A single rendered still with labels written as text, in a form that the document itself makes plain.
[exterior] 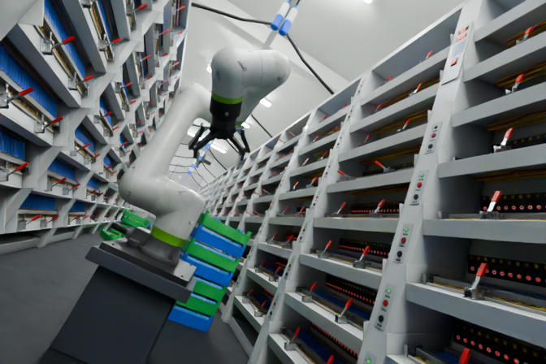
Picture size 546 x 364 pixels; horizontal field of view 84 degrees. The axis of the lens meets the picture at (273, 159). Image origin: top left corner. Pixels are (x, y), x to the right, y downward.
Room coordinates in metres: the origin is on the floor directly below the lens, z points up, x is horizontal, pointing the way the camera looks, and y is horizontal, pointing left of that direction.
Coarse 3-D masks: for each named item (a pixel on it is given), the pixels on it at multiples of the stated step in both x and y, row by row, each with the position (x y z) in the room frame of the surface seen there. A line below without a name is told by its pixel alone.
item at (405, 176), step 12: (336, 180) 1.52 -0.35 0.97; (360, 180) 1.24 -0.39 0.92; (372, 180) 1.16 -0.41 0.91; (384, 180) 1.09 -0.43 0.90; (396, 180) 1.02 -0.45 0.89; (408, 180) 0.97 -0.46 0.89; (360, 192) 1.45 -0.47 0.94; (372, 192) 1.34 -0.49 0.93; (384, 192) 1.31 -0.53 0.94; (396, 192) 1.23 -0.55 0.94
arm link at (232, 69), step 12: (228, 48) 0.70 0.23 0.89; (216, 60) 0.70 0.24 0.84; (228, 60) 0.69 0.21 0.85; (240, 60) 0.69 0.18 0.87; (252, 60) 0.71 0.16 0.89; (216, 72) 0.72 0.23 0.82; (228, 72) 0.70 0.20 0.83; (240, 72) 0.71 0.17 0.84; (252, 72) 0.72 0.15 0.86; (216, 84) 0.75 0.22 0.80; (228, 84) 0.73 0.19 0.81; (240, 84) 0.74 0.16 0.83; (252, 84) 0.76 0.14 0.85; (216, 96) 0.78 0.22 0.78; (228, 96) 0.77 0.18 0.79; (240, 96) 0.78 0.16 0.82
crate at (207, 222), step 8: (200, 216) 1.77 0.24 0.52; (208, 216) 1.71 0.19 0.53; (208, 224) 1.72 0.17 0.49; (216, 224) 1.73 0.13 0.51; (224, 224) 1.75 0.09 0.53; (224, 232) 1.76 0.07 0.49; (232, 232) 1.77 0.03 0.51; (240, 232) 1.79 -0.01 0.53; (248, 232) 1.81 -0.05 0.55; (240, 240) 1.80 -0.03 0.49; (248, 240) 1.81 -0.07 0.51
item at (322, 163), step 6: (330, 150) 1.62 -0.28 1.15; (318, 162) 1.75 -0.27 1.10; (324, 162) 1.68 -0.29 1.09; (294, 168) 2.21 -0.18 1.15; (300, 168) 2.02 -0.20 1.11; (306, 168) 1.91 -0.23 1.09; (312, 168) 1.83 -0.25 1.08; (318, 168) 1.91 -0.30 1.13; (324, 168) 1.89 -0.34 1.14; (294, 174) 2.11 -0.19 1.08; (300, 174) 2.21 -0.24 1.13; (306, 174) 2.17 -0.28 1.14; (312, 174) 2.05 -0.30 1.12; (318, 174) 2.04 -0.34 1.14
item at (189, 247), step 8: (192, 240) 1.70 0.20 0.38; (184, 248) 1.76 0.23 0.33; (192, 248) 1.71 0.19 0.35; (200, 248) 1.73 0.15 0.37; (200, 256) 1.73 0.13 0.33; (208, 256) 1.75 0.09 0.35; (216, 256) 1.76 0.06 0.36; (216, 264) 1.77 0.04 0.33; (224, 264) 1.79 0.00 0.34; (232, 264) 1.80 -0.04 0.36; (232, 272) 1.81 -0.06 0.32
